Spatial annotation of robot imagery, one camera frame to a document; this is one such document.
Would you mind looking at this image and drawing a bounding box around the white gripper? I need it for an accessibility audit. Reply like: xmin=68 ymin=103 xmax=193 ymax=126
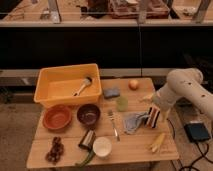
xmin=140 ymin=91 xmax=172 ymax=112

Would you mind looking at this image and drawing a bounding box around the blue grey towel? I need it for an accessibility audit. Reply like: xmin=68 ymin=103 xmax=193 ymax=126
xmin=123 ymin=112 xmax=148 ymax=134

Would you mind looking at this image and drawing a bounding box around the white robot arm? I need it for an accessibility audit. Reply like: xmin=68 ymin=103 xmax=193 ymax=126
xmin=142 ymin=68 xmax=213 ymax=121

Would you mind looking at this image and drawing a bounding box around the orange bowl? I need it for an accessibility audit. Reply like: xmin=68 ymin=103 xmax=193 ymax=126
xmin=42 ymin=105 xmax=72 ymax=130

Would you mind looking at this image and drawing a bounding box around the striped red black object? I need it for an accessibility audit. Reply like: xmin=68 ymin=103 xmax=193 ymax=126
xmin=146 ymin=107 xmax=160 ymax=128

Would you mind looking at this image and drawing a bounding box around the orange fruit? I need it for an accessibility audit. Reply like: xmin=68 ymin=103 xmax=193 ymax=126
xmin=128 ymin=79 xmax=139 ymax=90

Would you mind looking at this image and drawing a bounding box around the yellow corn cob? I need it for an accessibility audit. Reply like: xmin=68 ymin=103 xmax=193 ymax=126
xmin=149 ymin=133 xmax=166 ymax=153

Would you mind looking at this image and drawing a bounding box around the green cup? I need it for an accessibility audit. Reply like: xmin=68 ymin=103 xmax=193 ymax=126
xmin=116 ymin=96 xmax=128 ymax=112

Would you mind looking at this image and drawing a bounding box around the black power box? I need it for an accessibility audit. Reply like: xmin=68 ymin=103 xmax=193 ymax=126
xmin=184 ymin=123 xmax=210 ymax=142

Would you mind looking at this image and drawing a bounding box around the wooden table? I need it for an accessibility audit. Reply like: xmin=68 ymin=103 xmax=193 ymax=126
xmin=26 ymin=78 xmax=179 ymax=169

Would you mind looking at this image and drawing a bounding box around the blue sponge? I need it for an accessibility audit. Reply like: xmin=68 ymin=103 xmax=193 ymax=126
xmin=103 ymin=88 xmax=120 ymax=99

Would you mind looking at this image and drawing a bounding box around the silver fork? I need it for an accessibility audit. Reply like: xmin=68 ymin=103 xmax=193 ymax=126
xmin=108 ymin=110 xmax=120 ymax=141

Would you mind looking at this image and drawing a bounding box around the yellow plastic bin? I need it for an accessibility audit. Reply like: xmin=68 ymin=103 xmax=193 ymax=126
xmin=34 ymin=63 xmax=102 ymax=108

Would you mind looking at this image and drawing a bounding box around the metal can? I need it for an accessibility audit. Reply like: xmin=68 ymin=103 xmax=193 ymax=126
xmin=78 ymin=130 xmax=96 ymax=150

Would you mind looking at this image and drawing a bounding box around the green vegetable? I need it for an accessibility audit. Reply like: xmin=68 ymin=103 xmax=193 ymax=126
xmin=75 ymin=150 xmax=95 ymax=167

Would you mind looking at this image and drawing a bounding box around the dark grapes bunch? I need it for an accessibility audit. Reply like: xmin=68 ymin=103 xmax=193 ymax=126
xmin=45 ymin=137 xmax=64 ymax=164

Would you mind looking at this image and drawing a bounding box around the black cable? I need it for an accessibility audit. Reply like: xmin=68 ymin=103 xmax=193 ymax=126
xmin=167 ymin=117 xmax=213 ymax=171

